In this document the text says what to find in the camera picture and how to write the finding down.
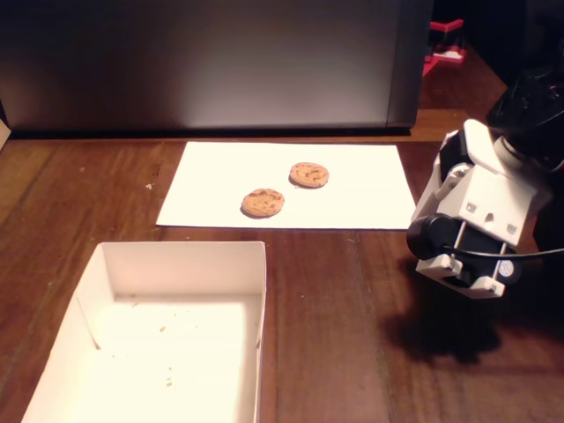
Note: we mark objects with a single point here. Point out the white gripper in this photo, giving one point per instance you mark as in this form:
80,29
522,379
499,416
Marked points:
450,155

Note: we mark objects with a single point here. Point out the chocolate chip mini cookie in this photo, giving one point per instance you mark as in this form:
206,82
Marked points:
309,175
263,203

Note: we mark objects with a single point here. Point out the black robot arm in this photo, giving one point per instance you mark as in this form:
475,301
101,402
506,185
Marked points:
533,101

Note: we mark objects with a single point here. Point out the white cardboard box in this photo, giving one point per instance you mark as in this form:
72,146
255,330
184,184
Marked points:
176,352

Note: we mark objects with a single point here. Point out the white paper sheet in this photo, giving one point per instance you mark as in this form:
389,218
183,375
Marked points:
352,198

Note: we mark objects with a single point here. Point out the red and white plastic object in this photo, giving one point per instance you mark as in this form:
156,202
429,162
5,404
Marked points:
445,55

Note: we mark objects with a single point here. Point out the beige cardboard piece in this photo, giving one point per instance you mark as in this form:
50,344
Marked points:
3,132

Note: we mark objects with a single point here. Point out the black wrist camera white mount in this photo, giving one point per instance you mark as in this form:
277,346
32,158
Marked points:
434,238

